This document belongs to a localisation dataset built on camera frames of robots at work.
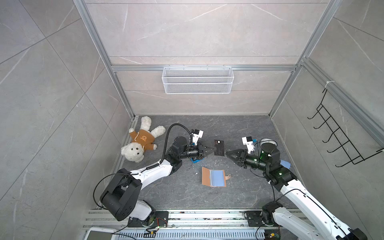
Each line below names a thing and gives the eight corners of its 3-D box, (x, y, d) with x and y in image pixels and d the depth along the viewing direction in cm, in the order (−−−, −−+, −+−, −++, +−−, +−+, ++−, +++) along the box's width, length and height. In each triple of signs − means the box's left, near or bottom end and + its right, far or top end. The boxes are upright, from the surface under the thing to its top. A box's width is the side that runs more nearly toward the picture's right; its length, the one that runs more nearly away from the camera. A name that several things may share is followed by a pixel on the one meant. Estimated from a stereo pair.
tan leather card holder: (200, 185, 87) (200, 183, 84) (201, 169, 93) (202, 167, 90) (229, 188, 85) (230, 186, 83) (229, 172, 92) (230, 170, 89)
